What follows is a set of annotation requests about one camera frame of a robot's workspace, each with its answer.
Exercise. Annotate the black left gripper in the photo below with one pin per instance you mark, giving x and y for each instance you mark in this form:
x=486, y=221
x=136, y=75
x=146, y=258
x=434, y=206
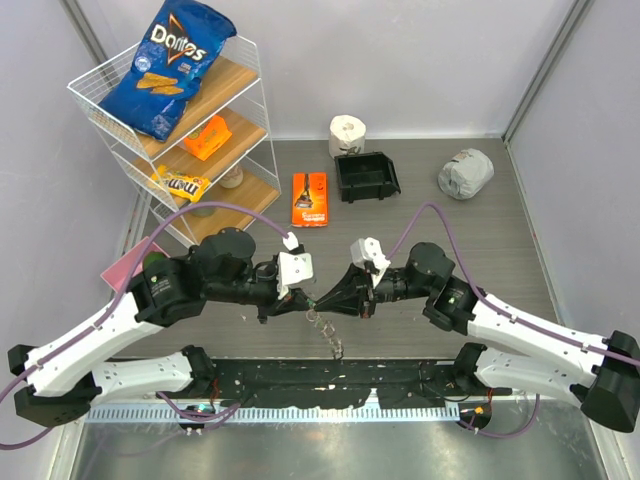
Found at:
x=297, y=300

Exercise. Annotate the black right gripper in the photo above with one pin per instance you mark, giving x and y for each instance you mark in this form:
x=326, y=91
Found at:
x=352, y=294

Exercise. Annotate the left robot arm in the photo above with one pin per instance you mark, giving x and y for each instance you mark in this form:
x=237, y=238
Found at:
x=78, y=371

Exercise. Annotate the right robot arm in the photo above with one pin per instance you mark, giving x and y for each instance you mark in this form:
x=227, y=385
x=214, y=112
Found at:
x=508, y=348

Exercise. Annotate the orange razor box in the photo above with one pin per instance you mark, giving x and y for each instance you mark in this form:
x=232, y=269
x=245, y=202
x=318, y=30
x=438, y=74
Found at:
x=310, y=200

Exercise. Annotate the black plastic storage bin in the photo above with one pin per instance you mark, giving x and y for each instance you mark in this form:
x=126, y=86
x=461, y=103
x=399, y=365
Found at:
x=366, y=176

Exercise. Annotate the green lime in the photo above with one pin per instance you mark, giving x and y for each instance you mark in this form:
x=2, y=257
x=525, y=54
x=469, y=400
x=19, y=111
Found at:
x=151, y=258

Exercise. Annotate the yellow M&M candy bag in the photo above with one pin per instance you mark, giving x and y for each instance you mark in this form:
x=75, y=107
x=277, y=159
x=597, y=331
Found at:
x=180, y=184

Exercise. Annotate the white toilet paper roll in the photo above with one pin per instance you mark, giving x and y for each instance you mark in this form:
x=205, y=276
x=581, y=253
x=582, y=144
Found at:
x=347, y=135

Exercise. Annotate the grey wrapped paper bundle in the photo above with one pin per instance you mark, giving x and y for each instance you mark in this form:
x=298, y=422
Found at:
x=465, y=174

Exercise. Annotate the pink plastic tray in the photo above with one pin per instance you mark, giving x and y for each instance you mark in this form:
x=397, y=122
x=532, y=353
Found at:
x=114, y=275

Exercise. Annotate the orange snack box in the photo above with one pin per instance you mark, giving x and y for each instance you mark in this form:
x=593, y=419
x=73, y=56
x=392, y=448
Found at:
x=205, y=140

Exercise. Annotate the blue Doritos chip bag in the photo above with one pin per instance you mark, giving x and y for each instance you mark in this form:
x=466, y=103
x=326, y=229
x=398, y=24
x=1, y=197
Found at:
x=178, y=49

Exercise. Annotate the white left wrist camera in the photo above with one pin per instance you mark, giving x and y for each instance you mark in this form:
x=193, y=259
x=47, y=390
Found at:
x=294, y=271

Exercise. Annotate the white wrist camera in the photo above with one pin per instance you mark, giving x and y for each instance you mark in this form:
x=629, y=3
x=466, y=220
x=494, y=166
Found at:
x=367, y=254
x=294, y=271

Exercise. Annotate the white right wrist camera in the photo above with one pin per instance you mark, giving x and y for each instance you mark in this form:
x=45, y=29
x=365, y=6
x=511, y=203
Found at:
x=367, y=254

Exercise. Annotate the white wire wooden shelf rack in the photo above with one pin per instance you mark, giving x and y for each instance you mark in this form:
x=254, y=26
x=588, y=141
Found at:
x=233, y=88

